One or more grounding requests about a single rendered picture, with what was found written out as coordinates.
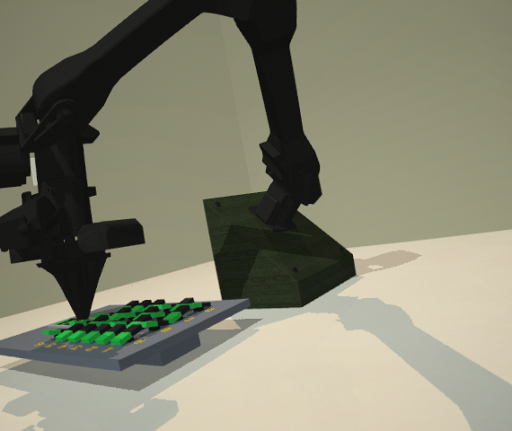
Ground grey switch panel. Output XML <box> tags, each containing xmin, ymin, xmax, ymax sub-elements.
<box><xmin>0</xmin><ymin>297</ymin><xmax>251</xmax><ymax>372</ymax></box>

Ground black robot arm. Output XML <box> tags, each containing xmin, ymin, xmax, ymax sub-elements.
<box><xmin>0</xmin><ymin>0</ymin><xmax>322</xmax><ymax>252</ymax></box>

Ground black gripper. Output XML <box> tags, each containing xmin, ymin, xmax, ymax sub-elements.
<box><xmin>9</xmin><ymin>177</ymin><xmax>146</xmax><ymax>320</ymax></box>

